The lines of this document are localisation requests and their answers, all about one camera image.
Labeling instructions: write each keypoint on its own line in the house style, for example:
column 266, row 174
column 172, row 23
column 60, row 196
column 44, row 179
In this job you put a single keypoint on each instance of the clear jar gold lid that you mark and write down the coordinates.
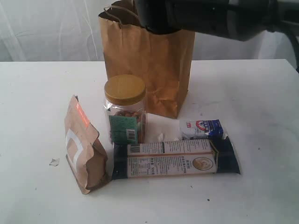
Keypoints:
column 125, row 109

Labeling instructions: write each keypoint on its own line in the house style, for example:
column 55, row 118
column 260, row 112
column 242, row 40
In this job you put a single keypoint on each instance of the small torn plastic scrap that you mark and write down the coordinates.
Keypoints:
column 54, row 162

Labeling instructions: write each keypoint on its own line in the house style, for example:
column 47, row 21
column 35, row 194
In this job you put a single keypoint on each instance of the long noodle package dark ends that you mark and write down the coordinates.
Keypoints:
column 170, row 158

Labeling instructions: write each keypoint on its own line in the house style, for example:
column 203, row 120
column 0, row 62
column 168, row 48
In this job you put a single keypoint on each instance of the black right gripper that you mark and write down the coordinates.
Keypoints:
column 153, row 15

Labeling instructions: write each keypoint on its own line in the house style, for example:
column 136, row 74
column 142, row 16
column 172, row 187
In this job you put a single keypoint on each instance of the white blue salt packet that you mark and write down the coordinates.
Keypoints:
column 201, row 129

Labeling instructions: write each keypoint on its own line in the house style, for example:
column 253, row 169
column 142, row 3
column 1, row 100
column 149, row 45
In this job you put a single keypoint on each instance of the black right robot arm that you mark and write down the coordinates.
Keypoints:
column 232, row 19

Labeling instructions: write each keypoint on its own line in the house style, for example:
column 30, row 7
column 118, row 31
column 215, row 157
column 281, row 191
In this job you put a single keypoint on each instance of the kraft stand-up coffee pouch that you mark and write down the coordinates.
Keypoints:
column 84, row 152

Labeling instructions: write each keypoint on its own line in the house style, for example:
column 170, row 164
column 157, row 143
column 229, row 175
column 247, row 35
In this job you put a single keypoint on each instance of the brown paper shopping bag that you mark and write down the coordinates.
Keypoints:
column 162, row 61

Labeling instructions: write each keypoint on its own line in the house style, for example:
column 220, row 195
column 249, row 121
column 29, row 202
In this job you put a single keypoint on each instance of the white backdrop curtain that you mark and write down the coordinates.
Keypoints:
column 69, row 30

